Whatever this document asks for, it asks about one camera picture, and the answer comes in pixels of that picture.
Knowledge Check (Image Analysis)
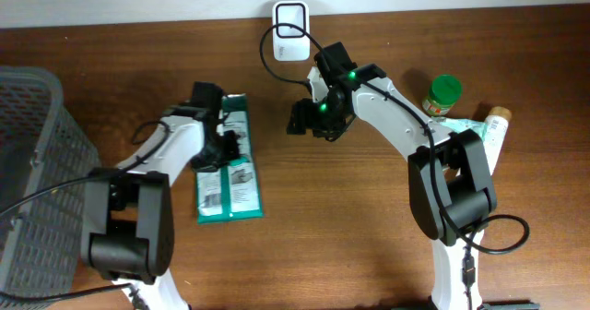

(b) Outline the white cream tube gold cap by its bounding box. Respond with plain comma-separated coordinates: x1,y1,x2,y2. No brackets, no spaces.
483,106,512,174

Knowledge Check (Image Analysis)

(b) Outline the grey plastic mesh basket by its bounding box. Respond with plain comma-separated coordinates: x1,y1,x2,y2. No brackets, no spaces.
1,66,100,297

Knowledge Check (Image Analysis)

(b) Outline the green lid jar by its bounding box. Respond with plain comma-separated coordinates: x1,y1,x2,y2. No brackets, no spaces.
422,75,463,116

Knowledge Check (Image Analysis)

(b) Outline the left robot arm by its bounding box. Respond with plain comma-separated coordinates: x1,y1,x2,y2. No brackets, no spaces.
80,82,239,309

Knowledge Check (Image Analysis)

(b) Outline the teal wipes pouch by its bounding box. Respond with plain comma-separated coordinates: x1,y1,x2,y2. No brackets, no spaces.
433,116,487,139

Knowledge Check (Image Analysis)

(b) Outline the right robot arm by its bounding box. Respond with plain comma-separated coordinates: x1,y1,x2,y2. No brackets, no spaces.
287,42,497,309

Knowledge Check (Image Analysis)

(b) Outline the green white 3M packet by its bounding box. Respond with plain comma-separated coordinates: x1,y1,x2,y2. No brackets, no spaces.
195,94,265,224

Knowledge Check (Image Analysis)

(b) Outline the white barcode scanner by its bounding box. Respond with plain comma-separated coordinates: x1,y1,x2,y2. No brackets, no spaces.
272,0,311,62

